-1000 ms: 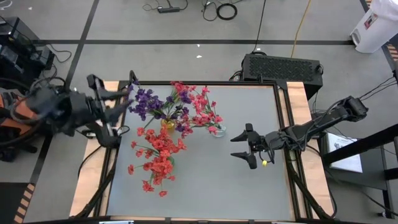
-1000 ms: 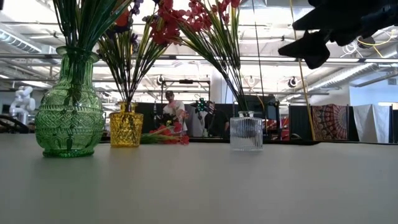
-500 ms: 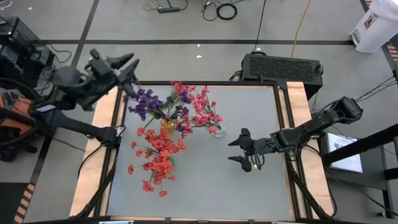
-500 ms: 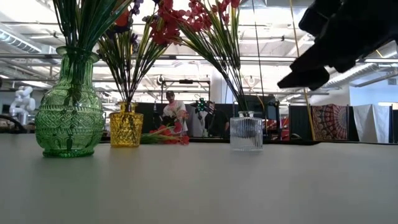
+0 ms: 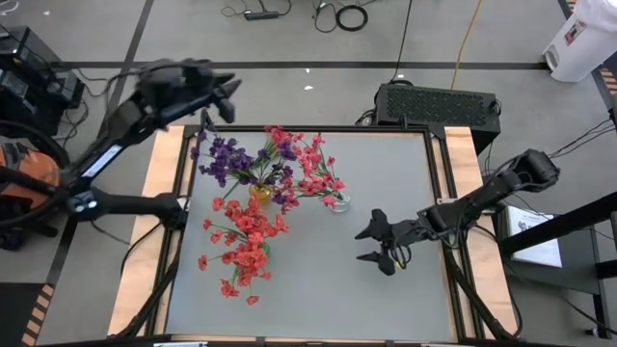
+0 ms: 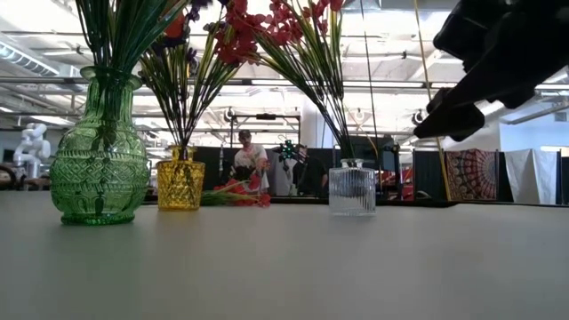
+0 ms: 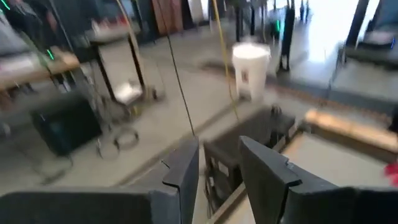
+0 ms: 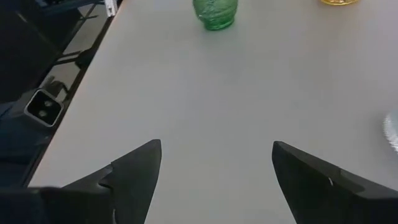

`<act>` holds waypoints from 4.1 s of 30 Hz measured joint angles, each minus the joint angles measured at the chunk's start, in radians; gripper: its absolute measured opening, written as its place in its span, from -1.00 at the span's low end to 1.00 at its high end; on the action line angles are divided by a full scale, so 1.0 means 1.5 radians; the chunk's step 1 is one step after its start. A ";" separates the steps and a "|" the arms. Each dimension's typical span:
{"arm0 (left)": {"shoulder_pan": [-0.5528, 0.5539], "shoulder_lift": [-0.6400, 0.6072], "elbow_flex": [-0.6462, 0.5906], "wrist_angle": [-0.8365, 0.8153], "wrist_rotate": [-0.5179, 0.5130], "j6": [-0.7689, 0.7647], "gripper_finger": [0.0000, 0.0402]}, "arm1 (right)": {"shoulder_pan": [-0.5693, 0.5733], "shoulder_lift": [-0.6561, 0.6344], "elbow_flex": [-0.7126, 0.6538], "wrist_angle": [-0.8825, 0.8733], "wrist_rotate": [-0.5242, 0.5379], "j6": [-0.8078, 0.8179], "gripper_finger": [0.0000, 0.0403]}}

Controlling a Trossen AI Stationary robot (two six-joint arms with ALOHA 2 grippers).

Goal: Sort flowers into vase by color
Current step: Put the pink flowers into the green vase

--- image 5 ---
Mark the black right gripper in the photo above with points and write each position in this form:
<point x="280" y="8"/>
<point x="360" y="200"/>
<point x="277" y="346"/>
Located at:
<point x="410" y="233"/>

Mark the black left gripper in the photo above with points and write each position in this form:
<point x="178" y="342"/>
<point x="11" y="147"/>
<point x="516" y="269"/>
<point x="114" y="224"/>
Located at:
<point x="176" y="89"/>

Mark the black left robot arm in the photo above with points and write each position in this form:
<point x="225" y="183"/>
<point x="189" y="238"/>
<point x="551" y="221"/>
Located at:
<point x="130" y="130"/>

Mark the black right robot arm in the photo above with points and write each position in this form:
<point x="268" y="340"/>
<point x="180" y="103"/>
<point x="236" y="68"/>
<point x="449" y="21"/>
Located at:
<point x="482" y="197"/>

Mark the clear glass vase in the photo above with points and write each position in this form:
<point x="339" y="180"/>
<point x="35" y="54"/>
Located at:
<point x="342" y="203"/>

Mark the yellow glass vase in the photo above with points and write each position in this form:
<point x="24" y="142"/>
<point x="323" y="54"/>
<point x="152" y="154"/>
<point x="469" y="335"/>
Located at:
<point x="260" y="192"/>

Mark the black power strip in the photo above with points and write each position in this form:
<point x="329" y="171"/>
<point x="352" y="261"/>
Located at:
<point x="261" y="15"/>

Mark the black perforated computer case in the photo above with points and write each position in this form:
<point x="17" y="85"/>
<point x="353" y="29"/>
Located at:
<point x="434" y="106"/>

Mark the white printed paper sheet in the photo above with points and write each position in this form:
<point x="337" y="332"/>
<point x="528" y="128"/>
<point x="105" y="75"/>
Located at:
<point x="535" y="250"/>

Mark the black metal stand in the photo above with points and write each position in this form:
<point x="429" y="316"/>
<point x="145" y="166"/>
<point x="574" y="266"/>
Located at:
<point x="554" y="229"/>

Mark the black floor equipment boxes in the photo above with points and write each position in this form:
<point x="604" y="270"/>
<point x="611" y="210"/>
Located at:
<point x="29" y="82"/>

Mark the orange and black vacuum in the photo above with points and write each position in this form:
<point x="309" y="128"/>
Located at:
<point x="34" y="173"/>

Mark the white bin with bag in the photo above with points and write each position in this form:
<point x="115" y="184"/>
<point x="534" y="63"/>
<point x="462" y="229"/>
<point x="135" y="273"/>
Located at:
<point x="583" y="43"/>

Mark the black mat with striped edge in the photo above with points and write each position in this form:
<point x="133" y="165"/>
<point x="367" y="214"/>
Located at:
<point x="19" y="308"/>

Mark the small silver frame bracket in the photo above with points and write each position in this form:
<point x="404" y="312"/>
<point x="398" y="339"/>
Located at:
<point x="442" y="205"/>

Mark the black aluminium table frame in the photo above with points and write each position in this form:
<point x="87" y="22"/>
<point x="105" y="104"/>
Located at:
<point x="385" y="128"/>

